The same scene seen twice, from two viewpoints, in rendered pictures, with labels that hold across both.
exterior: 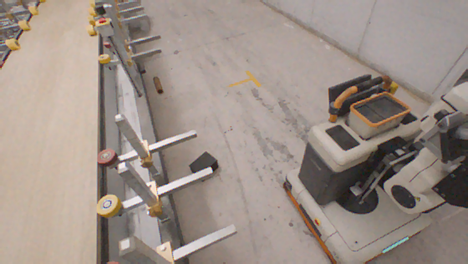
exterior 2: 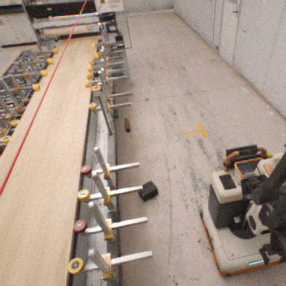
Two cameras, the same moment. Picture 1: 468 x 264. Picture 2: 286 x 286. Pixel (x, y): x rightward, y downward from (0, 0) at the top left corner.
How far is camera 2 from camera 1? 0.69 m
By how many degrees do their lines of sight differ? 6
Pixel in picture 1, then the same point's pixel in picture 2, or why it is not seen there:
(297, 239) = (200, 251)
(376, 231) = (249, 250)
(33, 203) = (45, 187)
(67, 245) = (61, 208)
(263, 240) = (176, 247)
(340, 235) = (223, 249)
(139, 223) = not seen: hidden behind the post
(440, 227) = not seen: outside the picture
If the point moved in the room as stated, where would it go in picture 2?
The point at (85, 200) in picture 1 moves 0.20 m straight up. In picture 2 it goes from (71, 190) to (59, 171)
